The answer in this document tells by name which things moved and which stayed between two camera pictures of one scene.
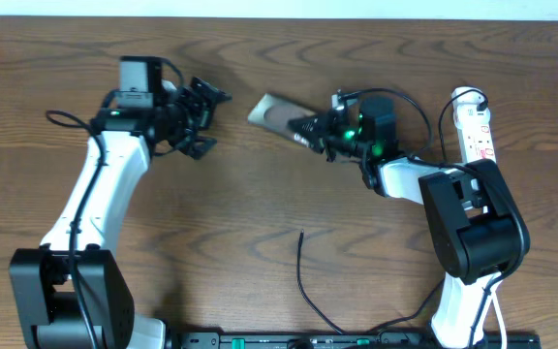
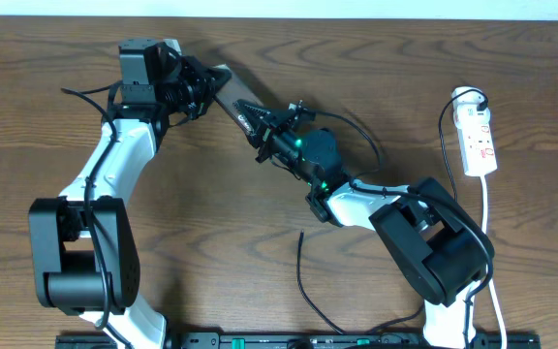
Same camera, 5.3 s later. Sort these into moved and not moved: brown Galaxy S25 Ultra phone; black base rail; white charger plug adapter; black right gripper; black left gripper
Moved: black right gripper; black left gripper; brown Galaxy S25 Ultra phone
Not moved: black base rail; white charger plug adapter
